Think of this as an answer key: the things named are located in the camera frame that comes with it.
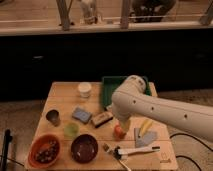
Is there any white paper cup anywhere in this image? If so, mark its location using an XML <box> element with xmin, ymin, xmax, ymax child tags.
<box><xmin>78</xmin><ymin>82</ymin><xmax>92</xmax><ymax>98</ymax></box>

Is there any black stand at left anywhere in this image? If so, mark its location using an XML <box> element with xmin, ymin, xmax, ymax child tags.
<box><xmin>0</xmin><ymin>129</ymin><xmax>13</xmax><ymax>171</ymax></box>

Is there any green plastic tray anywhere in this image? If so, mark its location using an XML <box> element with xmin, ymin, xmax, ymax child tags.
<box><xmin>101</xmin><ymin>76</ymin><xmax>152</xmax><ymax>110</ymax></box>

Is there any black floor cable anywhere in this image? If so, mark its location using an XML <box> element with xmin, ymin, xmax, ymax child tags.
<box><xmin>169</xmin><ymin>132</ymin><xmax>213</xmax><ymax>171</ymax></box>

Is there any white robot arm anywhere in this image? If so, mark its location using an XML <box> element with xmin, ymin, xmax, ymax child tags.
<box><xmin>111</xmin><ymin>75</ymin><xmax>213</xmax><ymax>142</ymax></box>

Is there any dark maroon bowl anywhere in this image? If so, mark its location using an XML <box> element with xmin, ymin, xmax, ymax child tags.
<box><xmin>71</xmin><ymin>134</ymin><xmax>98</xmax><ymax>164</ymax></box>

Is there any metal fork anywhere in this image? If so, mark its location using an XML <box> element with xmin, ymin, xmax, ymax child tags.
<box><xmin>103</xmin><ymin>143</ymin><xmax>132</xmax><ymax>171</ymax></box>

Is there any orange bowl with beans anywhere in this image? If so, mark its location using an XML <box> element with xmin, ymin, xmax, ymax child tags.
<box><xmin>28</xmin><ymin>134</ymin><xmax>60</xmax><ymax>169</ymax></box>

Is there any yellow handled scraper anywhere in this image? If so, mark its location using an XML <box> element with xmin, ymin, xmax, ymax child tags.
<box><xmin>134</xmin><ymin>119</ymin><xmax>157</xmax><ymax>148</ymax></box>

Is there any red apple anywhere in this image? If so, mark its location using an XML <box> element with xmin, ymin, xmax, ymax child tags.
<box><xmin>114</xmin><ymin>125</ymin><xmax>126</xmax><ymax>139</ymax></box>

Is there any blue sponge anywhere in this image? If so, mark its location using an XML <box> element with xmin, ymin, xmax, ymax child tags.
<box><xmin>72</xmin><ymin>107</ymin><xmax>92</xmax><ymax>124</ymax></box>

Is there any white handled brush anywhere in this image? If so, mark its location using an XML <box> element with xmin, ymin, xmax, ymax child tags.
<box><xmin>114</xmin><ymin>146</ymin><xmax>160</xmax><ymax>159</ymax></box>

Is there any small green cup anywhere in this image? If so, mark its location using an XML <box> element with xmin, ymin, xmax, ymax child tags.
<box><xmin>64</xmin><ymin>123</ymin><xmax>79</xmax><ymax>138</ymax></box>

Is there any dark metal cup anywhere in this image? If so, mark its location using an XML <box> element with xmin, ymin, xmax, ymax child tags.
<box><xmin>46</xmin><ymin>110</ymin><xmax>60</xmax><ymax>127</ymax></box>

